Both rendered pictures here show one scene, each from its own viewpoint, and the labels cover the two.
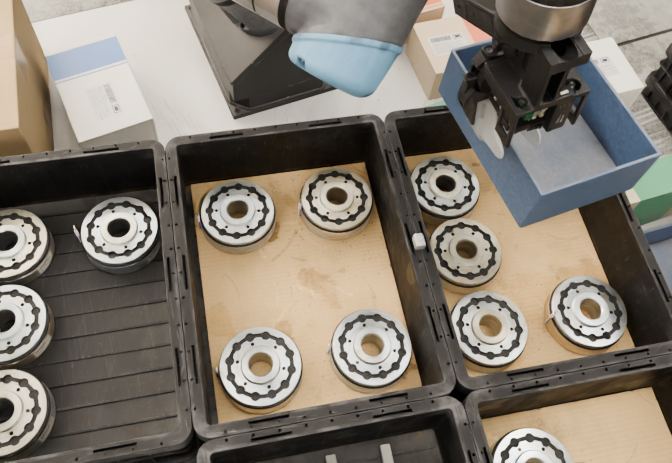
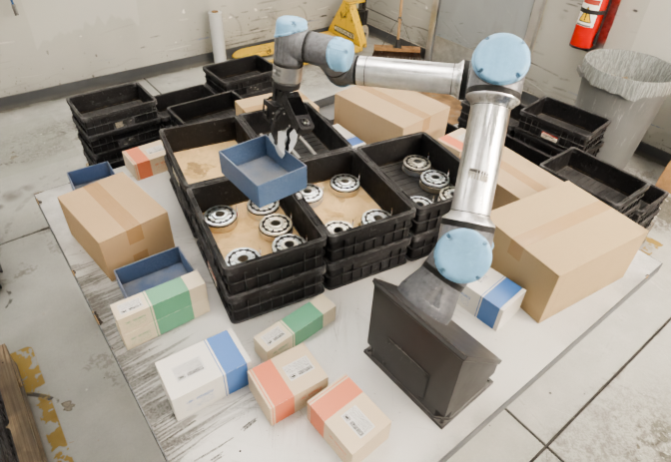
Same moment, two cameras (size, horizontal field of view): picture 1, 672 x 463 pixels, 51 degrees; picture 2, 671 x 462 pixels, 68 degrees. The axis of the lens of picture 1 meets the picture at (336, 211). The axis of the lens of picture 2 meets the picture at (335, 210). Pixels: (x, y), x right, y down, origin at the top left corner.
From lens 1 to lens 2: 1.65 m
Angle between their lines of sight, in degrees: 81
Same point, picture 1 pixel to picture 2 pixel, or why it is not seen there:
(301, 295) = (339, 210)
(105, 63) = (491, 291)
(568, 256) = (225, 241)
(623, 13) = not seen: outside the picture
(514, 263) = (251, 234)
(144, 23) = (508, 363)
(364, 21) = not seen: hidden behind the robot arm
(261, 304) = (353, 205)
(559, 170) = (252, 170)
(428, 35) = (314, 370)
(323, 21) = not seen: hidden behind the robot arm
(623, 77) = (169, 366)
